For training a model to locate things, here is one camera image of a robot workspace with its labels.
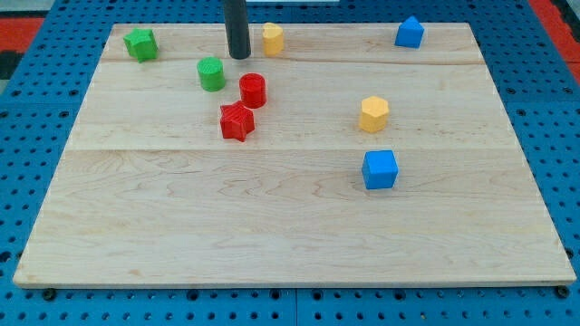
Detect red star block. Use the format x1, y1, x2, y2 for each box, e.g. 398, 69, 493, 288
220, 101, 255, 142

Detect red cylinder block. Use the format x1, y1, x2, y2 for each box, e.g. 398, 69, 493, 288
238, 72, 266, 109

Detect green cylinder block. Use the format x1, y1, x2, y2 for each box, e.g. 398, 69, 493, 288
197, 57, 226, 91

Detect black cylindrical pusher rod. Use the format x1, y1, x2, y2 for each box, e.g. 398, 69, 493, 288
222, 0, 251, 60

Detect blue cube block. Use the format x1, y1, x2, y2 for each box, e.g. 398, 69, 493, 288
362, 150, 399, 189

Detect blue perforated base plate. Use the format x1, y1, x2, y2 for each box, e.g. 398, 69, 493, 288
1, 0, 579, 325

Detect yellow hexagon block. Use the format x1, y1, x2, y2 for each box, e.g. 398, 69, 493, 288
359, 96, 390, 133

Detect yellow heart block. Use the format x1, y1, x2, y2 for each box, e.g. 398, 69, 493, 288
262, 23, 285, 57

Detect wooden board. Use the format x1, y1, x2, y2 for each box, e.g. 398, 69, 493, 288
14, 23, 576, 289

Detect green star block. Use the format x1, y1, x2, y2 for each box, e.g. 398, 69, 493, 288
123, 28, 158, 62

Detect blue pentagon block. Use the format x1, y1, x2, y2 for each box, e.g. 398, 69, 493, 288
394, 15, 425, 49

